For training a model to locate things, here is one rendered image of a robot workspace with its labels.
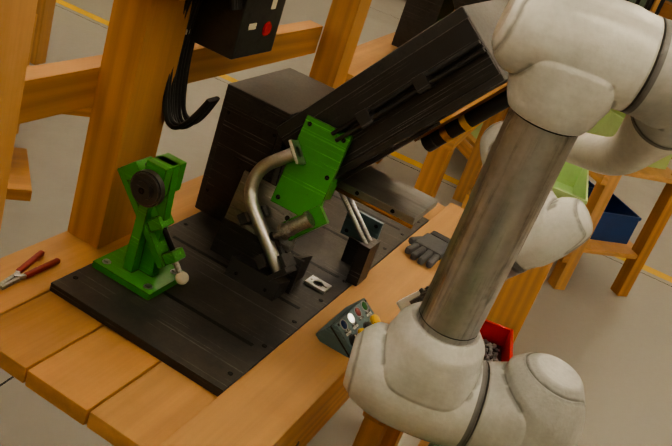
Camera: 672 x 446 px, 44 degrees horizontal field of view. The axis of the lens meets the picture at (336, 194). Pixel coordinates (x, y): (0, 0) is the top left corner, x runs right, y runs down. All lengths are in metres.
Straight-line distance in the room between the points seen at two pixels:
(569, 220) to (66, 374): 0.94
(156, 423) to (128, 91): 0.66
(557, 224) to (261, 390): 0.63
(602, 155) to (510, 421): 0.44
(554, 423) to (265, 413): 0.51
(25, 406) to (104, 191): 1.12
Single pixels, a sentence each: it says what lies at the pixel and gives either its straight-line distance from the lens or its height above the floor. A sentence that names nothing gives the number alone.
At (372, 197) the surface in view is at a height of 1.13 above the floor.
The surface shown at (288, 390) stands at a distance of 1.62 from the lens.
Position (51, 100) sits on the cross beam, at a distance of 1.71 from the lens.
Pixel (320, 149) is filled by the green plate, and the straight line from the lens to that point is 1.82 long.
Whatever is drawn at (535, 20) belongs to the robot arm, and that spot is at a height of 1.72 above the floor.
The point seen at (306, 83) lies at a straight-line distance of 2.15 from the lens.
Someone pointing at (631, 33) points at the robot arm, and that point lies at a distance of 1.12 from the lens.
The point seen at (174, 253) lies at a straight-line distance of 1.73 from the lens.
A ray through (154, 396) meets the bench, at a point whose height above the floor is 0.88.
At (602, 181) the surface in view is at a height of 0.65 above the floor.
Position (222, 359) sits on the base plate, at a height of 0.90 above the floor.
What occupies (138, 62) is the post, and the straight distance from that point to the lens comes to 1.72.
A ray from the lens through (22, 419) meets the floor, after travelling 2.76.
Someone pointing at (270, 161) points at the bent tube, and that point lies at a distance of 1.83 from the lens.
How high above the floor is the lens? 1.89
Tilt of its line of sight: 24 degrees down
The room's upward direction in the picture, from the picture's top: 19 degrees clockwise
